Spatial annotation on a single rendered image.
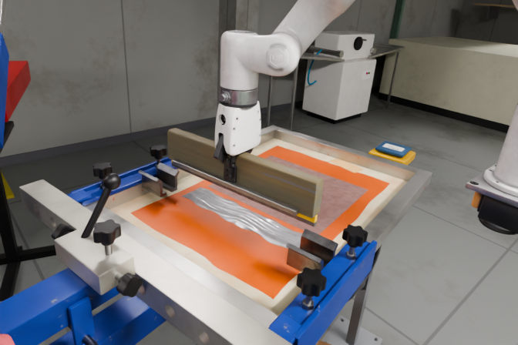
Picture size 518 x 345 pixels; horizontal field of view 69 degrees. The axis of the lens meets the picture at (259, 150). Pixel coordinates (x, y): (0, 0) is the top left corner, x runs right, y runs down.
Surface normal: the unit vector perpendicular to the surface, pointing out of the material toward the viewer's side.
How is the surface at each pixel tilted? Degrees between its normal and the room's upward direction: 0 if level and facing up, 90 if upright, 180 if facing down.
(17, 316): 0
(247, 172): 90
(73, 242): 0
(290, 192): 90
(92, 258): 0
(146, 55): 90
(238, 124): 87
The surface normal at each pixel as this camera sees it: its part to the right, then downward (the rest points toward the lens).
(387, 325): 0.07, -0.92
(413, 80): -0.75, 0.21
